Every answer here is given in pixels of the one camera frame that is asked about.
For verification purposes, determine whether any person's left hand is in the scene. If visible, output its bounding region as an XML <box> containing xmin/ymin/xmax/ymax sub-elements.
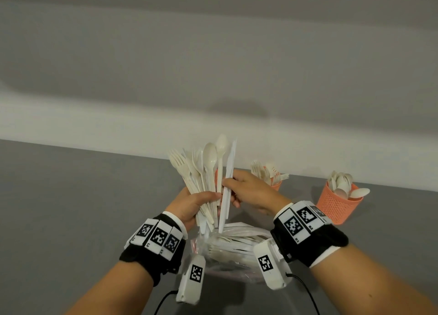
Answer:
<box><xmin>165</xmin><ymin>187</ymin><xmax>222</xmax><ymax>232</ymax></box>

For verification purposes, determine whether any person's right hand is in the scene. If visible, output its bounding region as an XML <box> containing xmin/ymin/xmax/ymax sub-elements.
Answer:
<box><xmin>221</xmin><ymin>169</ymin><xmax>292</xmax><ymax>217</ymax></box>

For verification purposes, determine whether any bunch of white forks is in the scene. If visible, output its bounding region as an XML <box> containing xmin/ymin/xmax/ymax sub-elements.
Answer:
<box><xmin>250</xmin><ymin>160</ymin><xmax>290</xmax><ymax>186</ymax></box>

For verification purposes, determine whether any white plastic knife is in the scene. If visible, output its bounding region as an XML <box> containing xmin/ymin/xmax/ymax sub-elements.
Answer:
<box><xmin>218</xmin><ymin>139</ymin><xmax>238</xmax><ymax>234</ymax></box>

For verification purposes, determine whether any bundle of white cutlery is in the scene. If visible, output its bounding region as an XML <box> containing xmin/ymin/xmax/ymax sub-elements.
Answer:
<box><xmin>168</xmin><ymin>134</ymin><xmax>229</xmax><ymax>236</ymax></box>

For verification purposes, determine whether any clear plastic bag of cutlery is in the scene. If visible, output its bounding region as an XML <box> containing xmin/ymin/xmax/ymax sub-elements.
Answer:
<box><xmin>189</xmin><ymin>222</ymin><xmax>296</xmax><ymax>285</ymax></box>

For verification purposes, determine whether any bunch of white spoons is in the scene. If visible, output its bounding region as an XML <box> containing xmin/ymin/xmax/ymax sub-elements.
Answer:
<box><xmin>327</xmin><ymin>170</ymin><xmax>371</xmax><ymax>201</ymax></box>

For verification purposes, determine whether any person's right forearm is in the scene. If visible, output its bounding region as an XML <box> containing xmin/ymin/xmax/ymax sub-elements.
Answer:
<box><xmin>309</xmin><ymin>244</ymin><xmax>438</xmax><ymax>315</ymax></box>

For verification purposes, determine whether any black wristband with marker tags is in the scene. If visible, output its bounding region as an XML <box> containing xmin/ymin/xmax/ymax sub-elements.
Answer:
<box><xmin>270</xmin><ymin>200</ymin><xmax>349</xmax><ymax>268</ymax></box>
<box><xmin>120</xmin><ymin>212</ymin><xmax>189</xmax><ymax>287</ymax></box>

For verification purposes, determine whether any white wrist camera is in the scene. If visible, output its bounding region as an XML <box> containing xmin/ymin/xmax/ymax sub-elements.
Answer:
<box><xmin>176</xmin><ymin>255</ymin><xmax>207</xmax><ymax>305</ymax></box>
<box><xmin>253</xmin><ymin>239</ymin><xmax>294</xmax><ymax>291</ymax></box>

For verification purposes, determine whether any black camera cable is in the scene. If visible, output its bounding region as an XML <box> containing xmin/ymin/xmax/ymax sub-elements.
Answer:
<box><xmin>286</xmin><ymin>273</ymin><xmax>321</xmax><ymax>315</ymax></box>
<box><xmin>154</xmin><ymin>290</ymin><xmax>179</xmax><ymax>315</ymax></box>

